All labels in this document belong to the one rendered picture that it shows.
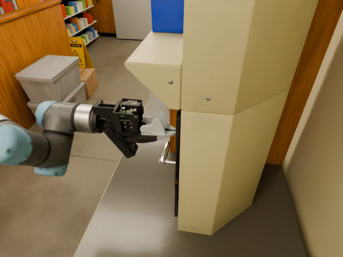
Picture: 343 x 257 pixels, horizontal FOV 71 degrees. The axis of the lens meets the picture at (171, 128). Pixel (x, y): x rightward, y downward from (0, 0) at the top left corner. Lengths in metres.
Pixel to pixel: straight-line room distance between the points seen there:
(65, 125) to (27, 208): 1.74
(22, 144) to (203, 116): 0.36
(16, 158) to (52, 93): 2.28
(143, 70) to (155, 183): 0.59
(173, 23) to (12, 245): 1.92
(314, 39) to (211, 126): 0.48
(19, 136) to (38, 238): 1.65
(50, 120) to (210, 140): 0.40
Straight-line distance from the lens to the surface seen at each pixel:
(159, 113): 0.61
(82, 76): 3.55
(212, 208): 0.75
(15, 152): 0.54
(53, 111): 0.67
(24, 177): 2.63
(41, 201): 2.36
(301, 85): 0.94
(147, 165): 1.05
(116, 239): 0.87
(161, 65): 0.48
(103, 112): 0.61
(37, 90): 2.88
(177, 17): 0.66
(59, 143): 0.65
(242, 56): 0.46
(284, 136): 1.05
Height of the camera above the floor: 1.69
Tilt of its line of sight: 37 degrees down
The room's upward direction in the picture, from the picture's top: straight up
